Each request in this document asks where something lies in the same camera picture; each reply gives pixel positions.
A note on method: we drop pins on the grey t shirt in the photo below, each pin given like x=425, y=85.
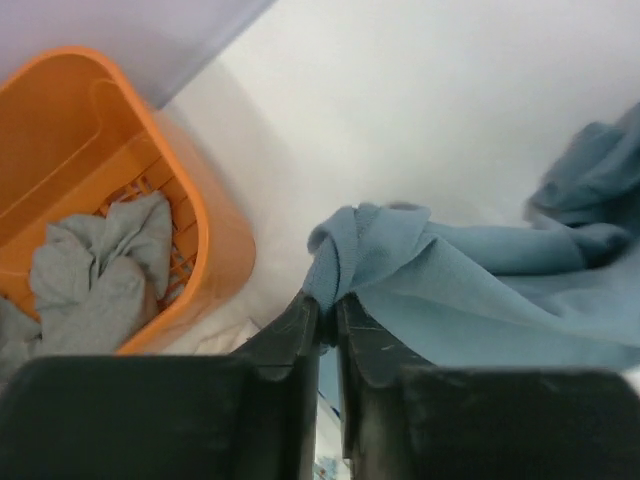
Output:
x=96, y=281

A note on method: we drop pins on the orange plastic laundry basket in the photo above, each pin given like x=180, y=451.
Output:
x=75, y=137

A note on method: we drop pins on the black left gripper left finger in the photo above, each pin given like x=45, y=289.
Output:
x=250, y=414

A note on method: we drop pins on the teal blue t shirt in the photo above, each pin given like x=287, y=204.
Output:
x=561, y=291

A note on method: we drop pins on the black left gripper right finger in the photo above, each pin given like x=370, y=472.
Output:
x=406, y=418

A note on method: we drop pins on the white floral folded t shirt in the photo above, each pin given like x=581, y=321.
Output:
x=329, y=463

